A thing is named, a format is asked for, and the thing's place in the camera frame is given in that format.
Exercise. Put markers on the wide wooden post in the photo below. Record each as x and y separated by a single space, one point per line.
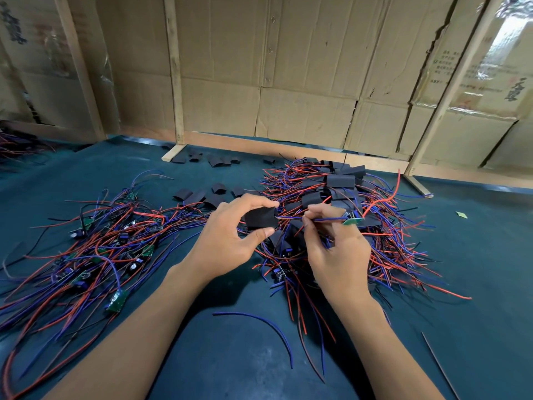
79 70

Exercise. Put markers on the pile of sleeved wired boards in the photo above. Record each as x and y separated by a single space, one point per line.
391 245

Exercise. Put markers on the black heat-shrink sleeve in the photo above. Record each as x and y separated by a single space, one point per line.
261 217

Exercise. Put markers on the person's left forearm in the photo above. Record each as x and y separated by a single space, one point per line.
125 345

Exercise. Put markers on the person's right hand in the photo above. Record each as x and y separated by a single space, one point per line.
341 262

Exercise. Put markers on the person's right forearm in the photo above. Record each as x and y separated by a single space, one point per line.
391 354

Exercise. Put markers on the clear plastic sheet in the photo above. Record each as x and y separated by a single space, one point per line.
508 54

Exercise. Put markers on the thin wooden post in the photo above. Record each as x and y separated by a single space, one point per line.
173 70

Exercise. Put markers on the wooden ledge board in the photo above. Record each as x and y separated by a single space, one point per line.
250 145

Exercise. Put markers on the small green scrap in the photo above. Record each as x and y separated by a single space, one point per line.
461 215

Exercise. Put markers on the pale slanted wooden post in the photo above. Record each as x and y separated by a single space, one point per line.
450 87

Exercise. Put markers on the person's left hand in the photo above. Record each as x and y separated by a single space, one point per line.
221 241

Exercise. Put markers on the pile of black sleeve pieces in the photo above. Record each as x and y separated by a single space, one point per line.
216 195

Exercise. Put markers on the pile of unsleeved wired boards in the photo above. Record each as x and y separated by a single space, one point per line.
75 262

